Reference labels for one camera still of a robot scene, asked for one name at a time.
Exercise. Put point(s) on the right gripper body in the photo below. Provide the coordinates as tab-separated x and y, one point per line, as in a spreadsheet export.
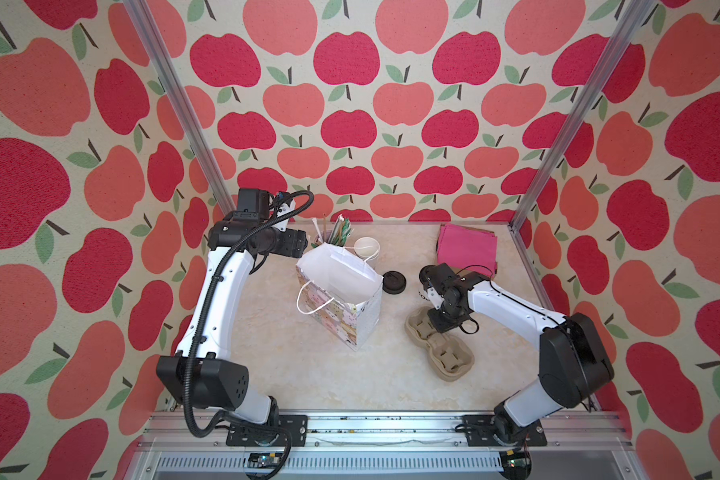
442	318

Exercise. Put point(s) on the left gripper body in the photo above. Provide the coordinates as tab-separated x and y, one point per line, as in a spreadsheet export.
287	243

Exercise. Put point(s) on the cardboard cup carrier stack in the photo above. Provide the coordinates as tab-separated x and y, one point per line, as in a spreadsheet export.
447	355

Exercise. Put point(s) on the white patterned gift bag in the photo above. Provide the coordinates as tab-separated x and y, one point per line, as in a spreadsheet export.
341	292

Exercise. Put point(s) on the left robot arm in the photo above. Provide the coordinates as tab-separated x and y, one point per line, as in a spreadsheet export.
212	390

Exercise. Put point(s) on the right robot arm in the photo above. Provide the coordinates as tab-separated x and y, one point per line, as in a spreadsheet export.
573	362

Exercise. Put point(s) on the pink napkin stack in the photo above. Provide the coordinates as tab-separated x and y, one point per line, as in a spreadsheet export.
467	248

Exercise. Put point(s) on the stack of black lids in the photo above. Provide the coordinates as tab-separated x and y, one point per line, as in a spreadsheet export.
394	282

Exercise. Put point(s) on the pink straw holder cup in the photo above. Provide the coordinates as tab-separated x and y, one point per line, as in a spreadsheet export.
319	242

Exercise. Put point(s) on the stack of white paper cups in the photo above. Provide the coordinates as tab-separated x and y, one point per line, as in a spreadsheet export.
368	249

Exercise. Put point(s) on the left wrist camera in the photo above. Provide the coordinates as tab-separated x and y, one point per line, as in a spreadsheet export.
283	210

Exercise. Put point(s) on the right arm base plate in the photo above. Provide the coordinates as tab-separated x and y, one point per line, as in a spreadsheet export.
487	431

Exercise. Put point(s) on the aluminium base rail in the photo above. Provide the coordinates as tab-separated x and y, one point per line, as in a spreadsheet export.
390	445

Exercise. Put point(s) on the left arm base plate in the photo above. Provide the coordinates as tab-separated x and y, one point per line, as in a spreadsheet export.
290	430

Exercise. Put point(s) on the left frame post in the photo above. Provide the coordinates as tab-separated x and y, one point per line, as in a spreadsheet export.
149	34

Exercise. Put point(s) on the frame post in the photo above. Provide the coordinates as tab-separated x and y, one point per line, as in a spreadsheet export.
627	26
149	34

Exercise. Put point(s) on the right frame post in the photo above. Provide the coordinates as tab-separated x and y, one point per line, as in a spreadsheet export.
627	26

